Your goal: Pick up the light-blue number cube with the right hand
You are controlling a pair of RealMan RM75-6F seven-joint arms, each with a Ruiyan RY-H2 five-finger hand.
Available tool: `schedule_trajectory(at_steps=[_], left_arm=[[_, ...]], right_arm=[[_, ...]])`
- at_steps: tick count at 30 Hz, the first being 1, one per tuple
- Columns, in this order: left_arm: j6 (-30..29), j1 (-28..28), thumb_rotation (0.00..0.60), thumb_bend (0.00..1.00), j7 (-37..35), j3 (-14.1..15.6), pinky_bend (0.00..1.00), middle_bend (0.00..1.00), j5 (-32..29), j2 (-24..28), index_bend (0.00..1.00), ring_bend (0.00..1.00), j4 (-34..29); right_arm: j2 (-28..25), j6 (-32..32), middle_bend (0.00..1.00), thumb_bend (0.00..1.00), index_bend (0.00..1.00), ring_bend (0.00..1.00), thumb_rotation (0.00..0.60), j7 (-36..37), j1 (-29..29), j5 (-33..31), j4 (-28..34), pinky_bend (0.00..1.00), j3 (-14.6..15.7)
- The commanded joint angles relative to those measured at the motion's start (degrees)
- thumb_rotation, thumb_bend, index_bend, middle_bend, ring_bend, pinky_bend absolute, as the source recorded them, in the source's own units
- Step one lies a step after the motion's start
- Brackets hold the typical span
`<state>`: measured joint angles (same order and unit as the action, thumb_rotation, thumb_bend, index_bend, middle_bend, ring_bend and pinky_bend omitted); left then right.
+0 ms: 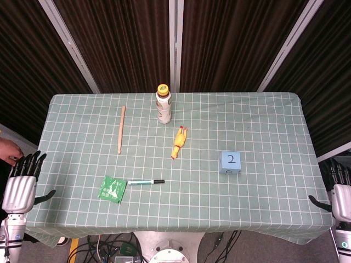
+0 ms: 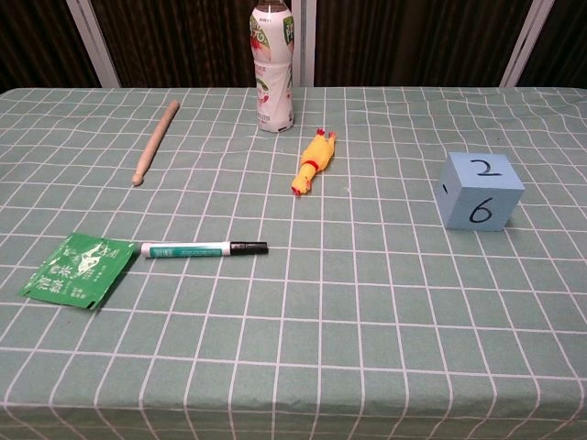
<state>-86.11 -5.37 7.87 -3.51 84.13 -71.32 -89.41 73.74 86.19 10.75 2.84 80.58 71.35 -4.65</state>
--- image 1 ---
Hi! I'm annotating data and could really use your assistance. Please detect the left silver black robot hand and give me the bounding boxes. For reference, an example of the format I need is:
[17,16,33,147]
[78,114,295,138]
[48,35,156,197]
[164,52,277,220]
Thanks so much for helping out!
[1,150,56,214]

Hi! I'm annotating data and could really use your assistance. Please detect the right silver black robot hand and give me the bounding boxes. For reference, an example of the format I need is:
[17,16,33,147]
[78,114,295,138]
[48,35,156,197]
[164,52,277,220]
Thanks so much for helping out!
[308,158,351,225]

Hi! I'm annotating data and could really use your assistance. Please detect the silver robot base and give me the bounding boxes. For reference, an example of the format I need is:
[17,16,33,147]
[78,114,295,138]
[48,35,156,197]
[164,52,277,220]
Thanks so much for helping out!
[133,231,209,263]

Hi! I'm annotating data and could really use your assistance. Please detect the blue numbered foam cube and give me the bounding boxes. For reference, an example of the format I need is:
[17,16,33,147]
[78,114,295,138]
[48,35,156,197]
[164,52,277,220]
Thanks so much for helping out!
[218,151,242,175]

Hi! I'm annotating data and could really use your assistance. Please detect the green grid tablecloth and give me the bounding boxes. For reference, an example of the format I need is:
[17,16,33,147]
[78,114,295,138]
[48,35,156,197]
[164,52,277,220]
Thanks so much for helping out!
[25,92,337,248]

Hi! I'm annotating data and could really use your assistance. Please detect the person's hand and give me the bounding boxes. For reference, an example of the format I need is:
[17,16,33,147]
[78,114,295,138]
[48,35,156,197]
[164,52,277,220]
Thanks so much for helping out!
[0,138,24,167]

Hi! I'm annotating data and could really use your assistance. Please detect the green snack packet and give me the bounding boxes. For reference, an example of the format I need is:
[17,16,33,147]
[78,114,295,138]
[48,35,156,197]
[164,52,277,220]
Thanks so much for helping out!
[97,176,127,204]

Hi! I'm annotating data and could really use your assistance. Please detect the wooden drumstick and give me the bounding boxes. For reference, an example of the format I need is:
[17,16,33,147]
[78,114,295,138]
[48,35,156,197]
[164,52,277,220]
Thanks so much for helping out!
[117,105,126,155]

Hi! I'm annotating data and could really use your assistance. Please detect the white marker pen black cap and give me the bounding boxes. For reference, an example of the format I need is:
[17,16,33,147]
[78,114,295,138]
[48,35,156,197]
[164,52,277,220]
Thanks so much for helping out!
[127,179,166,186]

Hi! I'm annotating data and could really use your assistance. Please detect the yellow rubber chicken toy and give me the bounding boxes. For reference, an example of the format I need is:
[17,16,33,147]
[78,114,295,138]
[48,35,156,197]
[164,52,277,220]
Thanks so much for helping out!
[171,125,189,161]

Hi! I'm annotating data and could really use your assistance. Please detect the yellow-capped drink bottle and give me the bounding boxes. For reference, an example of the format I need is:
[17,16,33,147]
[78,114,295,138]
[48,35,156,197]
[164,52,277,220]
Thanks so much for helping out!
[155,84,173,125]

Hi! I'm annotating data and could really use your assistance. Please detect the black floor cables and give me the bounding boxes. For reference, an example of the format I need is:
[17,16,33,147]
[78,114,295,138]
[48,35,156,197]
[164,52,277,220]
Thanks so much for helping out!
[67,232,143,263]

